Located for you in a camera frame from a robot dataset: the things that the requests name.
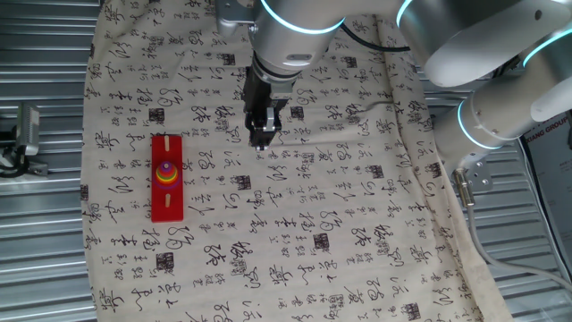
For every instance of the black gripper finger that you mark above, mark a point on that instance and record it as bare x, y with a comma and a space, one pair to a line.
268, 121
278, 127

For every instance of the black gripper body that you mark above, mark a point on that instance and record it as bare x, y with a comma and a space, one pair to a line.
263, 94

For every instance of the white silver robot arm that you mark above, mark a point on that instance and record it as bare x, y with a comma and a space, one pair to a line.
482, 36

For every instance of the red Hanoi base board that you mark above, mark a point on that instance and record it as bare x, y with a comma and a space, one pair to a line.
161, 210

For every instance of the calligraphy printed cream cloth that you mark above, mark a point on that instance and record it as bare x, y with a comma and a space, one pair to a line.
313, 223

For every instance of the silver base mounting plate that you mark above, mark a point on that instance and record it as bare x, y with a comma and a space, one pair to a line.
482, 176

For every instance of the white printed board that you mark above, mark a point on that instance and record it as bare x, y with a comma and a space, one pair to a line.
549, 156

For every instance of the dark wrist camera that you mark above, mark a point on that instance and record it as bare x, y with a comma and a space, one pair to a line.
246, 89

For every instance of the silver ribbed camera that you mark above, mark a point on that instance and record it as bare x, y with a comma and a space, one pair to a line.
27, 129

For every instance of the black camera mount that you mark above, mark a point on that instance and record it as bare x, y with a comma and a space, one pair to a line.
13, 165

